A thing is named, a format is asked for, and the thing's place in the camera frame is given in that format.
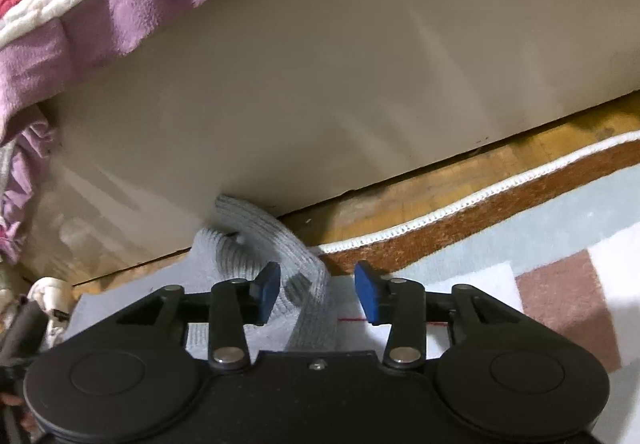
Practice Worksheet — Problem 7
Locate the grey knit sweater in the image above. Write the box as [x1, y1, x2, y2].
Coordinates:
[67, 195, 337, 356]

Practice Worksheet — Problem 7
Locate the beige bed frame panel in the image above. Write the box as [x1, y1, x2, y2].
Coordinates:
[20, 0, 640, 285]

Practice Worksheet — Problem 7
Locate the patterned rug with white trim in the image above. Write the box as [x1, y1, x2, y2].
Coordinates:
[315, 130, 640, 444]

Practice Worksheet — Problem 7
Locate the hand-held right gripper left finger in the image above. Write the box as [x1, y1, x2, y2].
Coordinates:
[113, 262, 282, 373]

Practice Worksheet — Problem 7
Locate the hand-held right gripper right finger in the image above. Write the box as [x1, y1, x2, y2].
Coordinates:
[353, 260, 532, 373]

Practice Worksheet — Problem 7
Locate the white rounded object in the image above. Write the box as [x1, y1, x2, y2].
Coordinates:
[27, 276, 77, 351]

